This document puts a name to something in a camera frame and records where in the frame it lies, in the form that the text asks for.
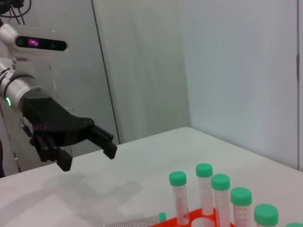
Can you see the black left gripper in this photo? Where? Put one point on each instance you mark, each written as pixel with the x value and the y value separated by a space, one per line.
pixel 54 118

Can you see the green-capped clear test tube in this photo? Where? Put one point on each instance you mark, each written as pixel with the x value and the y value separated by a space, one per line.
pixel 241 196
pixel 220 182
pixel 265 212
pixel 204 170
pixel 137 221
pixel 295 225
pixel 178 178

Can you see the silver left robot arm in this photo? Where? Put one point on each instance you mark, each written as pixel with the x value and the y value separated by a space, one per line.
pixel 19 87

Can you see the orange test tube rack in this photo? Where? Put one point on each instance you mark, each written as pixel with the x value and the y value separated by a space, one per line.
pixel 172 221

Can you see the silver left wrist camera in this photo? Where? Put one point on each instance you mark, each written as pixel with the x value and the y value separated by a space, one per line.
pixel 42 43

